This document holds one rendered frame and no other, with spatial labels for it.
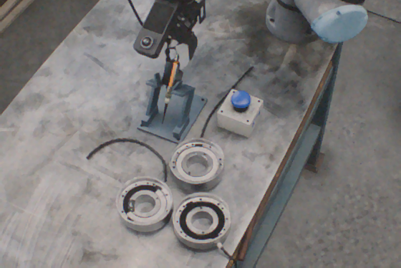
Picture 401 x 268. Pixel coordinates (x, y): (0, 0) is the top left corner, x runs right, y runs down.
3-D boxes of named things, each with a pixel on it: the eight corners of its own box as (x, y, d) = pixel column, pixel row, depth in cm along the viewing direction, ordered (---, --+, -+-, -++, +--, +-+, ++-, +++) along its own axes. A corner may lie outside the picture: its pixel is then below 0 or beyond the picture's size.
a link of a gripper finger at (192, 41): (200, 57, 113) (195, 22, 106) (197, 62, 112) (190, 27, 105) (178, 52, 115) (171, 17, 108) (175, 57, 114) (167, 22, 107)
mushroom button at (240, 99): (245, 122, 120) (245, 107, 116) (227, 116, 121) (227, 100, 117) (253, 109, 122) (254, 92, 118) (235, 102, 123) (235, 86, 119)
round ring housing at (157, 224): (151, 245, 106) (149, 235, 103) (107, 216, 110) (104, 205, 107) (185, 205, 112) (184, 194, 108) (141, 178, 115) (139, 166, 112)
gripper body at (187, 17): (207, 20, 114) (205, -28, 104) (187, 49, 109) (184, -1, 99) (172, 10, 116) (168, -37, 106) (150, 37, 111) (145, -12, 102)
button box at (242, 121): (248, 138, 121) (250, 124, 117) (217, 126, 123) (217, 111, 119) (264, 110, 125) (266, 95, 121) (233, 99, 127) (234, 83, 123)
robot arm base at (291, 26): (278, -4, 148) (281, -35, 140) (334, 14, 144) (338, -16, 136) (255, 31, 140) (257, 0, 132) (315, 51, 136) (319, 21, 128)
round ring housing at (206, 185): (223, 195, 113) (223, 184, 109) (167, 193, 113) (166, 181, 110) (225, 150, 119) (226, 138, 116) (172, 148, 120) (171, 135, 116)
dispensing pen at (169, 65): (151, 123, 120) (169, 43, 114) (160, 118, 123) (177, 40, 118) (161, 127, 119) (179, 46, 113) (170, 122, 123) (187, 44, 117)
